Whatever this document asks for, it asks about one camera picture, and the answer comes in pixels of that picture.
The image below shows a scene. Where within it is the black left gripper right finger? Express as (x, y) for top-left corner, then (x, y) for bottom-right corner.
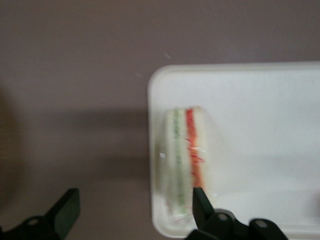
(184, 186), (289, 240)

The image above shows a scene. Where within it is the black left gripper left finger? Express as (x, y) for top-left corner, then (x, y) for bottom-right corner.
(0, 187), (81, 240)

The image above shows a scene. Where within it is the triangle sandwich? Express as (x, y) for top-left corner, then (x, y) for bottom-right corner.
(154, 105), (213, 226)

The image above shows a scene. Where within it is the beige plastic tray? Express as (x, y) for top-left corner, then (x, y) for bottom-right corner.
(146, 61), (320, 238)

